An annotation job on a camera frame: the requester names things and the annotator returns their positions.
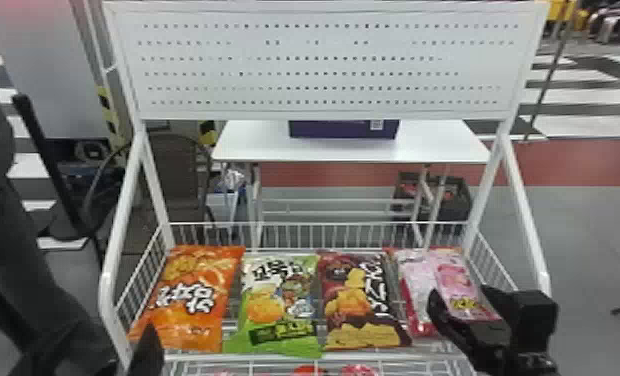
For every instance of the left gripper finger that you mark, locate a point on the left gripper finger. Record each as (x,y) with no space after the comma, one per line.
(148,354)

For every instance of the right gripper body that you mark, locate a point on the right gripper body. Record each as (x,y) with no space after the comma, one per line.
(504,349)

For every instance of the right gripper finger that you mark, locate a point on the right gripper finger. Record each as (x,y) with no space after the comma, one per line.
(449,323)
(495,300)

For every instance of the pink snack packet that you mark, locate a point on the pink snack packet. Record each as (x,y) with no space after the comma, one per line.
(459,286)
(415,283)

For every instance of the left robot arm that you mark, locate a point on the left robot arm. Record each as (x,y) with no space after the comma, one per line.
(21,294)

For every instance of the orange snack packet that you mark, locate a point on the orange snack packet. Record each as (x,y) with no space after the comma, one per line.
(194,299)

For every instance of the dark red snack packet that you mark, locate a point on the dark red snack packet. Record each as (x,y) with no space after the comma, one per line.
(354,304)

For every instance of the black crate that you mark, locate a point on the black crate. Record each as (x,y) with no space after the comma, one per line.
(441,197)

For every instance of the green snack packet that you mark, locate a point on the green snack packet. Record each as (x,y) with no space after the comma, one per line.
(278,310)

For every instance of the white side table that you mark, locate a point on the white side table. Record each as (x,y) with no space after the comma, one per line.
(352,144)

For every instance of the blue box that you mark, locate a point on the blue box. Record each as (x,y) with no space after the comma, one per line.
(344,129)

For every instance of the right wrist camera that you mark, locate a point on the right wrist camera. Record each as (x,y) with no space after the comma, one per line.
(536,320)

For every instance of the striped post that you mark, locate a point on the striped post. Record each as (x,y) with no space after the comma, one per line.
(108,115)

